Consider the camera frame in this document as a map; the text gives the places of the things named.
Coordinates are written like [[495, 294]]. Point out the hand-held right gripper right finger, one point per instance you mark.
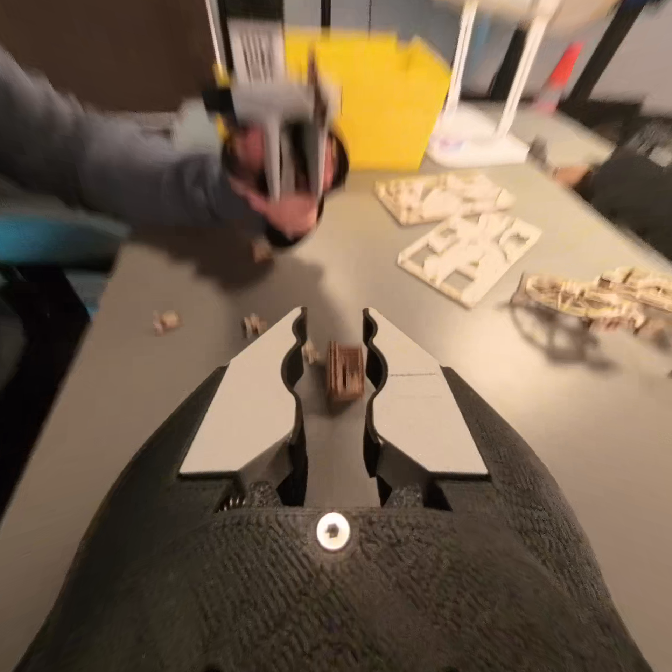
[[430, 414]]

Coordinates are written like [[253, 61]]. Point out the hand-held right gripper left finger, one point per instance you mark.
[[231, 409]]

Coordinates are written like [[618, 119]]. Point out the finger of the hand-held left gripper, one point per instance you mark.
[[262, 105], [323, 157]]

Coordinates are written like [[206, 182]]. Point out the small wooden box model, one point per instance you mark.
[[345, 370]]

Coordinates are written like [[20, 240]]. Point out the person's left forearm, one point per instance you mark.
[[105, 157]]

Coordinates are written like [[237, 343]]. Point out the wooden sheet with parts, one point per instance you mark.
[[441, 197]]

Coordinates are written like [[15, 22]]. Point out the wooden bicycle model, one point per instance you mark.
[[593, 299]]

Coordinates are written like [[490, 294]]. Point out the person's left hand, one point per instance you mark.
[[294, 215]]

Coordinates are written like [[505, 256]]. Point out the yellow plastic bin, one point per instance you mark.
[[383, 99]]

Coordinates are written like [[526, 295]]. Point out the wooden grass piece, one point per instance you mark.
[[311, 351], [254, 325]]

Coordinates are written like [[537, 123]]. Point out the small wooden piece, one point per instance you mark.
[[166, 321]]

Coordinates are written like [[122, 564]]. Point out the white stand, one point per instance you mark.
[[472, 141]]

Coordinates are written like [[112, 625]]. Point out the wooden cutout sheet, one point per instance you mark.
[[467, 257]]

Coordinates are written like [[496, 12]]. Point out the blue chair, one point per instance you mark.
[[52, 236]]

